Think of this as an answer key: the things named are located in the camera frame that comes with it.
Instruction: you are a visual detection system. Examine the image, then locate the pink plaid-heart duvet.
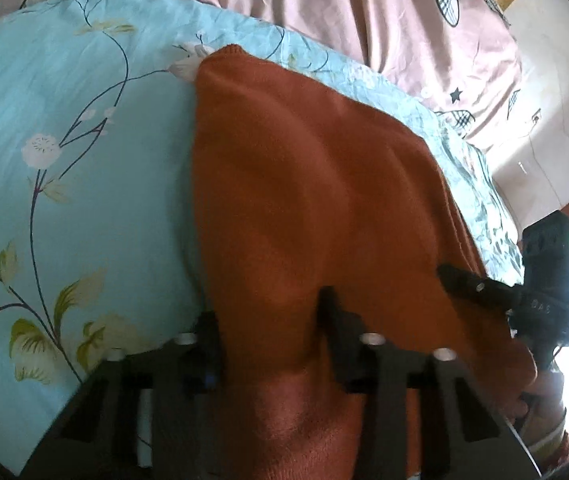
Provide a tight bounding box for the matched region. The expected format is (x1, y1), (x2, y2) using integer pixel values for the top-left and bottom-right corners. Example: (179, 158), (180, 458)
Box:
(0, 0), (523, 151)

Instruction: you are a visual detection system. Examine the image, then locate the light blue floral quilt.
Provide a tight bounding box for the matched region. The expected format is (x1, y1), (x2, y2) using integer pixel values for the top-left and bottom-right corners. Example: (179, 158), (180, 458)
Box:
(0, 0), (523, 474)

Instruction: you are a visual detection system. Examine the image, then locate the rust orange knit sweater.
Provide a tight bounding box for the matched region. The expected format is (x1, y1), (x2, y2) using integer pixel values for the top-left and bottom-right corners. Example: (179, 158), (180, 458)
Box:
(193, 46), (536, 479)

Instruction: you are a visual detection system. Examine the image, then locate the person's right hand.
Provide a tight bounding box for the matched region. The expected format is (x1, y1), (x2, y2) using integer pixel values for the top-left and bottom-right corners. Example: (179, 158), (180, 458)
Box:
(505, 370), (565, 429)

